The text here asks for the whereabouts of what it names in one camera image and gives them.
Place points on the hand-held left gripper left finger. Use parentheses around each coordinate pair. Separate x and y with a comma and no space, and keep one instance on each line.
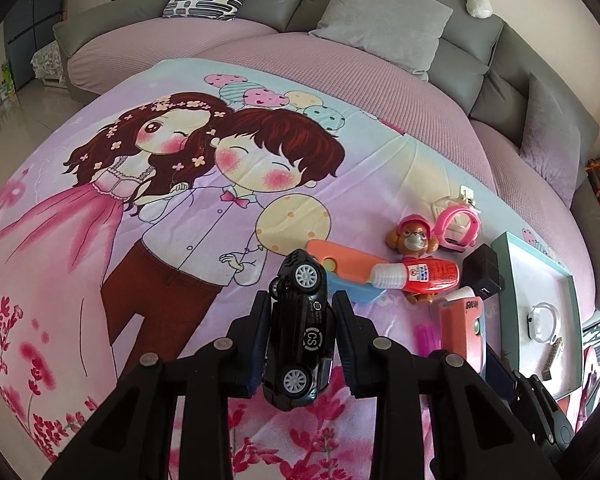
(245,340)

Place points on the red glue bottle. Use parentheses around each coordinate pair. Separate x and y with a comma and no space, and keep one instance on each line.
(425,275)

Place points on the orange plastic case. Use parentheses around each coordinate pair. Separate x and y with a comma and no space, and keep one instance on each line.
(350,260)

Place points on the lilac grey pillow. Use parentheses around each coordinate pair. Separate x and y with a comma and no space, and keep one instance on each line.
(547,135)

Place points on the black charger plug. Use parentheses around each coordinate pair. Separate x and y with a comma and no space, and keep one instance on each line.
(482,270)

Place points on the pink toy watch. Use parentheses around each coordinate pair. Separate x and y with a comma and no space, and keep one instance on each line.
(442,225)

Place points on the teal cardboard box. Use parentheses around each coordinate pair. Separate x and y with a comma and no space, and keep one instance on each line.
(525,280)

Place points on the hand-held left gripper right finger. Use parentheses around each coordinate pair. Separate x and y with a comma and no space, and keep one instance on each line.
(352,340)

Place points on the dark grey refrigerator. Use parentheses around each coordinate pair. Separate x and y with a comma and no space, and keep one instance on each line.
(30,25)

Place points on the blue plastic case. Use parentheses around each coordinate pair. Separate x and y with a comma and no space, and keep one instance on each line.
(355,292)

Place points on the green and white boxes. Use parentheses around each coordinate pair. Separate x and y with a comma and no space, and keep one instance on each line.
(2,82)

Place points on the salmon orange box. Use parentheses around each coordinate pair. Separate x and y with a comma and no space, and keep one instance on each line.
(460,335)

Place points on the light grey pillow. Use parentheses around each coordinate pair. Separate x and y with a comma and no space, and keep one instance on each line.
(380,25)

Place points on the clear adhesive hook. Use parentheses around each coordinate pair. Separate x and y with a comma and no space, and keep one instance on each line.
(465,192)

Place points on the clear round plastic holder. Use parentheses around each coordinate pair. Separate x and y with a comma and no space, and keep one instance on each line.
(542,322)

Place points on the gold patterned lighter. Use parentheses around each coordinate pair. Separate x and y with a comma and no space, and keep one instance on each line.
(554,355)

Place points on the pink sofa seat cover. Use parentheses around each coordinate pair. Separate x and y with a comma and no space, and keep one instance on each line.
(380,110)
(520,185)
(155,55)

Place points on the grey sofa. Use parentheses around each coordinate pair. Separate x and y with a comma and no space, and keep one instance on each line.
(280,0)

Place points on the black toy car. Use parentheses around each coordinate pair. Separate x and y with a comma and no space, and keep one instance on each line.
(300,330)

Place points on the printed cartoon blanket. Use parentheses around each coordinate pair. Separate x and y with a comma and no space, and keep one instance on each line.
(130,260)

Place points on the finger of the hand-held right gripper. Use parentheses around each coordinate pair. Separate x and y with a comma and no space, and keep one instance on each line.
(540,400)

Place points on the toy puppy figure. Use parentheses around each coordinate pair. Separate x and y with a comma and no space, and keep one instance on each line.
(411,240)

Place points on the floral patterned cloth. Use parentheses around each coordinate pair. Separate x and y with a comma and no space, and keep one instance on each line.
(47,60)

